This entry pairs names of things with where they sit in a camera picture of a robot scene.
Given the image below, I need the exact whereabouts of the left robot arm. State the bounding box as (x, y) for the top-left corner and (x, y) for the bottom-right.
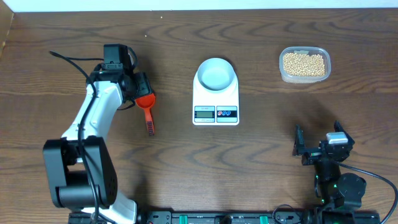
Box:
(43, 63), (152, 223)

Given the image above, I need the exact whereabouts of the red plastic measuring scoop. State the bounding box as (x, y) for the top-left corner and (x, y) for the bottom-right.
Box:
(136, 93), (155, 136)

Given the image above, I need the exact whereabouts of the clear plastic container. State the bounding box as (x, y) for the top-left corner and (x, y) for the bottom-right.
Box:
(279, 47), (331, 83)

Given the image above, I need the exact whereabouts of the white digital kitchen scale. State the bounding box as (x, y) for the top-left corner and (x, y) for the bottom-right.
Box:
(192, 73), (240, 126)

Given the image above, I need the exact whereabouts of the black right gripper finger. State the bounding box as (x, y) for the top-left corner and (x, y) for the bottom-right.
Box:
(293, 125), (305, 156)
(333, 121), (355, 152)

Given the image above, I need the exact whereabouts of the pile of soybeans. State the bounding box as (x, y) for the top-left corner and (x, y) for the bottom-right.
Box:
(282, 53), (326, 77)

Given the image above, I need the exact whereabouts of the light grey bowl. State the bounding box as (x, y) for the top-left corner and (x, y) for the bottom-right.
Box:
(197, 58), (236, 91)

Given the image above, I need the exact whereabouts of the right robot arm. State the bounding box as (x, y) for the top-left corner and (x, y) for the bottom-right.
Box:
(294, 121), (366, 223)

